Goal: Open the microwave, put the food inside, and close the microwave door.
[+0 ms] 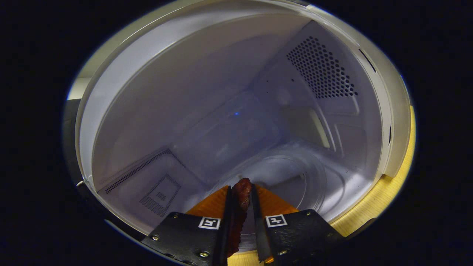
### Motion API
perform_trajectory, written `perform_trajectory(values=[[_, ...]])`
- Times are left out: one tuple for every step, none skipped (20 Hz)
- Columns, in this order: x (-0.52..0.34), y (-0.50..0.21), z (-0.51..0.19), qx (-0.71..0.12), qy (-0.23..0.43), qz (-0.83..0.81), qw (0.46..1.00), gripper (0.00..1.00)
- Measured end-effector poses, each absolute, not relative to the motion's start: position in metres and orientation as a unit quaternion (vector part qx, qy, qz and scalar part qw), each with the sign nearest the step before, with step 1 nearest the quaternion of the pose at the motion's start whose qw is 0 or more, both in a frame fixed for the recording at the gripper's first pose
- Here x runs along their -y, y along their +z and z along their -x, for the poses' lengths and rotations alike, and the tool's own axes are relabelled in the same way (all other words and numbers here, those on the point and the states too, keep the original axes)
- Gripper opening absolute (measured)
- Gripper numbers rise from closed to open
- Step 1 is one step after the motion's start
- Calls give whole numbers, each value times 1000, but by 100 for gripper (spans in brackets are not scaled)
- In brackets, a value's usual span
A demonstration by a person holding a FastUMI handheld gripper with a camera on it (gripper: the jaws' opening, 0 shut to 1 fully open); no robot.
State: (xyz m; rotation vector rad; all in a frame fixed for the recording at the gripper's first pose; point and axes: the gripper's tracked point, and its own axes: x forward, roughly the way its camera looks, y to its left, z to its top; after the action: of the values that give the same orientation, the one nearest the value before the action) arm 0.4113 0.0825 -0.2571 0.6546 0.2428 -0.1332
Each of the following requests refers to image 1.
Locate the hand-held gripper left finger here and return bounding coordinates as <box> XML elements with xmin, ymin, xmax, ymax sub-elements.
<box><xmin>140</xmin><ymin>185</ymin><xmax>233</xmax><ymax>266</ymax></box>

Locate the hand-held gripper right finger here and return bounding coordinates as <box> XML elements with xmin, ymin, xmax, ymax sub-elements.
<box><xmin>251</xmin><ymin>184</ymin><xmax>346</xmax><ymax>265</ymax></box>

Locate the dark red meat slice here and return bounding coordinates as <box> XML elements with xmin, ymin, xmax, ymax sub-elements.
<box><xmin>227</xmin><ymin>178</ymin><xmax>252</xmax><ymax>258</ymax></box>

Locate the glass turntable plate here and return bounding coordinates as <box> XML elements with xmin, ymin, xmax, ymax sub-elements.
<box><xmin>212</xmin><ymin>150</ymin><xmax>327</xmax><ymax>222</ymax></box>

